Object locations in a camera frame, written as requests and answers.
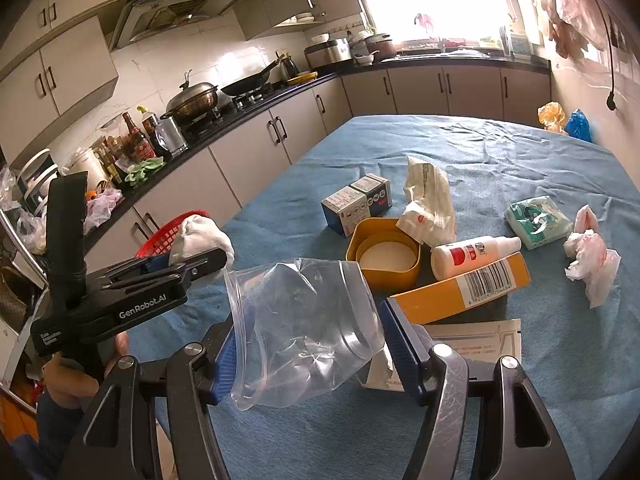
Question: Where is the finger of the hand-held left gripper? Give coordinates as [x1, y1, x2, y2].
[102, 254, 213, 293]
[106, 255, 172, 281]

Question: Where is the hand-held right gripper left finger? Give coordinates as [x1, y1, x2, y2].
[70, 329, 241, 480]

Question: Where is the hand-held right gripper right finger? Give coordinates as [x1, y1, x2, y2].
[378, 299, 576, 480]

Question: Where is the red plastic basket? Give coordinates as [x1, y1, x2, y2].
[135, 210, 211, 259]

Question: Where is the orange cardboard box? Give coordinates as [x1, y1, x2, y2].
[387, 251, 532, 326]

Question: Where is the clear plastic zip bag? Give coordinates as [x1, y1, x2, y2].
[222, 257, 388, 412]

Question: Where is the person's left hand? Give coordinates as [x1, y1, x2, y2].
[45, 335, 132, 411]

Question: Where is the pinkish plastic bag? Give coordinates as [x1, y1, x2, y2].
[84, 187, 124, 234]

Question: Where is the white flat carton box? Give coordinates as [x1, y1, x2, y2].
[360, 317, 523, 391]

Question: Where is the white bottle red label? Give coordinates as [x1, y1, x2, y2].
[431, 236, 522, 281]

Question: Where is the green rag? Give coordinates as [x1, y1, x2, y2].
[122, 156, 165, 185]

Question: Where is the cluster of seasoning bottles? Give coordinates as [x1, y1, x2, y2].
[95, 135, 132, 186]

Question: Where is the yellow plastic container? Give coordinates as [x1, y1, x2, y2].
[346, 217, 422, 292]

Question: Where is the white electric cooker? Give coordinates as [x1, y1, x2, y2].
[65, 147, 109, 193]

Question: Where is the dark sauce bottle red label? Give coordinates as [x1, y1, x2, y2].
[121, 112, 157, 162]

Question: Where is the beige base cabinet run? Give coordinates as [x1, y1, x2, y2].
[82, 77, 353, 266]
[342, 62, 552, 128]

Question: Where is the white kitchen appliance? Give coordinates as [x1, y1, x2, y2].
[15, 149, 62, 212]

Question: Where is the blue white cardboard box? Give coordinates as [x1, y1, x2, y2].
[321, 173, 392, 237]

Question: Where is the sauce bottle yellow cap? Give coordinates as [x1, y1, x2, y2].
[138, 106, 162, 157]

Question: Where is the crumpled white paper bag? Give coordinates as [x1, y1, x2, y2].
[402, 156, 458, 246]

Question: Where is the steel wok with lid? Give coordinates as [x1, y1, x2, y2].
[165, 71, 220, 120]

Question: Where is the black gas stove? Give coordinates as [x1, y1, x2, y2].
[182, 85, 290, 132]

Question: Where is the green tissue packet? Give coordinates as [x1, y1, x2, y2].
[504, 196, 573, 251]

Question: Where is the black frying pan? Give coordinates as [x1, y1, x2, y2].
[220, 57, 283, 97]

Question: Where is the black kitchen countertop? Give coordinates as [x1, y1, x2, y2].
[80, 54, 552, 257]

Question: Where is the blue tablecloth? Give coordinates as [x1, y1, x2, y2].
[117, 115, 640, 480]

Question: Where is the dark electric kettle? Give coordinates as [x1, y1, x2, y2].
[277, 52, 300, 79]

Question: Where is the small crumpled pink white tissue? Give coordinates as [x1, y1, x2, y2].
[574, 205, 599, 234]

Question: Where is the steel rice cooker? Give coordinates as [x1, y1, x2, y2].
[305, 37, 354, 72]

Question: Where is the steel range hood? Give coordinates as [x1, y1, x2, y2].
[109, 0, 263, 51]

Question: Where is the yellow plastic bag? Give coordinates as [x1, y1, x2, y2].
[537, 101, 571, 134]

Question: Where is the grey lidded pot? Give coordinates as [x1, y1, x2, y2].
[350, 30, 374, 59]

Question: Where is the blue plastic bag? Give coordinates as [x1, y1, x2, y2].
[565, 108, 594, 142]

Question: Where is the brown clay pot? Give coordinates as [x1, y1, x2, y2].
[367, 34, 398, 62]

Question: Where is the white cutting board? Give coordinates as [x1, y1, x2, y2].
[515, 0, 544, 46]

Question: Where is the bunch of hanging plastic bags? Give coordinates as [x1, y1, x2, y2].
[520, 0, 609, 59]

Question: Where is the open beige wall cabinet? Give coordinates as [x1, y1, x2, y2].
[235, 0, 366, 41]

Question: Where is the black cable with plug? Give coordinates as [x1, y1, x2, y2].
[592, 0, 619, 110]

